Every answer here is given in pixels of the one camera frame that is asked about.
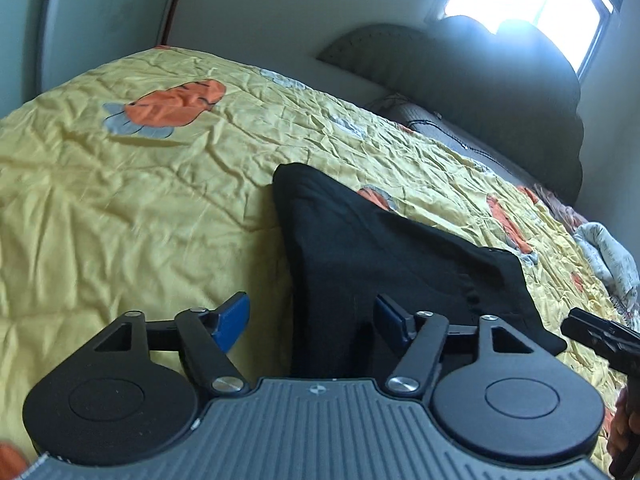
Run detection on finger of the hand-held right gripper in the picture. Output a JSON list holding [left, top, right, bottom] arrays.
[[560, 307, 640, 377]]

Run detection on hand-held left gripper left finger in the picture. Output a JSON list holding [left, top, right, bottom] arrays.
[[94, 291, 251, 397]]

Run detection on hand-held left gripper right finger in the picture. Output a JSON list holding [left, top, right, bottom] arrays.
[[374, 293, 547, 397]]

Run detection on black pants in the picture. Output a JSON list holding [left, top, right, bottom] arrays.
[[272, 162, 568, 381]]

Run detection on person's right hand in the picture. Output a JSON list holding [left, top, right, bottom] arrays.
[[605, 389, 633, 460]]

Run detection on white printed cloth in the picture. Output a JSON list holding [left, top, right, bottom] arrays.
[[571, 221, 640, 313]]

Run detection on yellow printed quilt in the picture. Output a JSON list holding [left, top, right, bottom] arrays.
[[0, 44, 640, 480]]

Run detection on brown patterned bed sheet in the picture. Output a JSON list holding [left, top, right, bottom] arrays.
[[364, 91, 592, 235]]

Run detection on grey upholstered headboard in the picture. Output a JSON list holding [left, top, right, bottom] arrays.
[[317, 15, 586, 203]]

